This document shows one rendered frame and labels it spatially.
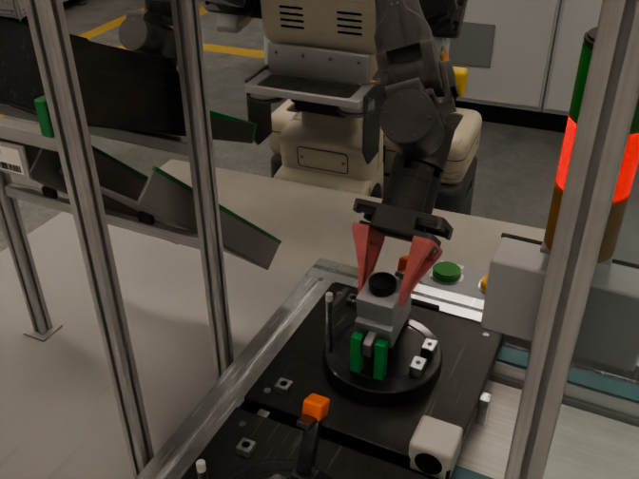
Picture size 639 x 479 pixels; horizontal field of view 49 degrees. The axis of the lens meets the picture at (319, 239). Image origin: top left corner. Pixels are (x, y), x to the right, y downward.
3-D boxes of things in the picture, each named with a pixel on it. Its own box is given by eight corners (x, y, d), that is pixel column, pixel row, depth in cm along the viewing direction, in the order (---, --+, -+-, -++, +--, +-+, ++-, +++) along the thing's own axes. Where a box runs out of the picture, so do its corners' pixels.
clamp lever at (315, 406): (300, 463, 68) (312, 391, 67) (319, 469, 67) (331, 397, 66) (283, 479, 65) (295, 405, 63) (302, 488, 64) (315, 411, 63)
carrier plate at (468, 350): (332, 293, 98) (332, 280, 97) (503, 341, 90) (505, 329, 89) (244, 409, 80) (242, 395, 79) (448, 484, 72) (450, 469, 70)
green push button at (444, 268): (436, 269, 103) (437, 258, 102) (463, 276, 101) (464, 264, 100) (428, 283, 100) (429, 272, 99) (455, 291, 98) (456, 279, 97)
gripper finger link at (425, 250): (413, 308, 72) (436, 220, 73) (349, 290, 75) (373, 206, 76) (426, 314, 79) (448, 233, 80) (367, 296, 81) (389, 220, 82)
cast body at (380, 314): (377, 299, 84) (375, 257, 79) (412, 309, 82) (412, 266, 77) (348, 351, 78) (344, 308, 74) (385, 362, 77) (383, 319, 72)
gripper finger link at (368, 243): (395, 302, 73) (419, 217, 74) (333, 285, 76) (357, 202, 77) (410, 309, 79) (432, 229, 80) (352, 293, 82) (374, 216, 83)
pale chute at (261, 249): (199, 240, 103) (211, 213, 104) (268, 270, 97) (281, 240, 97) (57, 171, 79) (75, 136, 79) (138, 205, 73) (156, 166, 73)
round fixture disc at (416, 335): (351, 312, 92) (351, 299, 91) (455, 342, 87) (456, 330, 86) (302, 381, 81) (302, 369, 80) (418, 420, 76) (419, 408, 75)
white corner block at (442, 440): (419, 438, 77) (422, 411, 74) (460, 452, 75) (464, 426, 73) (405, 469, 73) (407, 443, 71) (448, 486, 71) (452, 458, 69)
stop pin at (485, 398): (477, 415, 82) (481, 391, 80) (488, 418, 82) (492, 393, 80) (474, 424, 81) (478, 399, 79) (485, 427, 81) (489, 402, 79)
